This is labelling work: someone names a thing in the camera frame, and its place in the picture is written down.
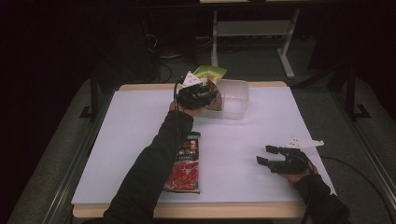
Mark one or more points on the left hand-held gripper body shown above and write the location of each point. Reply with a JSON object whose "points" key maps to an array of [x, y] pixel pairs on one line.
{"points": [[193, 95]]}

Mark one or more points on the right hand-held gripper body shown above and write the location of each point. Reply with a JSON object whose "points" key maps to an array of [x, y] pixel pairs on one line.
{"points": [[292, 160]]}

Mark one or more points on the gold foil packet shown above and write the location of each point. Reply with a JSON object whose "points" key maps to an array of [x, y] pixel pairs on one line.
{"points": [[216, 101]]}

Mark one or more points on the green white seasoning packet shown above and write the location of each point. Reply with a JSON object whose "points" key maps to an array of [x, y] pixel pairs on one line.
{"points": [[210, 73]]}

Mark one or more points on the clear plastic container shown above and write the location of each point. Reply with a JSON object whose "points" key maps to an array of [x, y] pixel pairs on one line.
{"points": [[236, 99]]}

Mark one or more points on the red black hotpot base packet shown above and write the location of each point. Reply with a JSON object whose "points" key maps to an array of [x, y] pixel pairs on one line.
{"points": [[184, 168]]}

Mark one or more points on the person's left hand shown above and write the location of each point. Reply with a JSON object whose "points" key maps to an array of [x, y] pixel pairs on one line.
{"points": [[194, 111]]}

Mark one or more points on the person's right hand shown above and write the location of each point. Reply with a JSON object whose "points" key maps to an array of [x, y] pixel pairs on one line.
{"points": [[299, 178]]}

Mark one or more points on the white table mat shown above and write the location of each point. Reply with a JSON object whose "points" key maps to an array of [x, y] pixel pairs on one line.
{"points": [[236, 140]]}

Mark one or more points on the black metal stand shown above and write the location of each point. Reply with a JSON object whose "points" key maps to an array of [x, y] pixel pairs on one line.
{"points": [[93, 99], [353, 93]]}

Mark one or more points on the aluminium frame rail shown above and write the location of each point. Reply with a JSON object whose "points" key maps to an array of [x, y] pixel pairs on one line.
{"points": [[71, 168], [367, 149]]}

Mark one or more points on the white metal frame table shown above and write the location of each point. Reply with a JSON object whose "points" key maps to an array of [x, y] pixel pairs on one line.
{"points": [[255, 29]]}

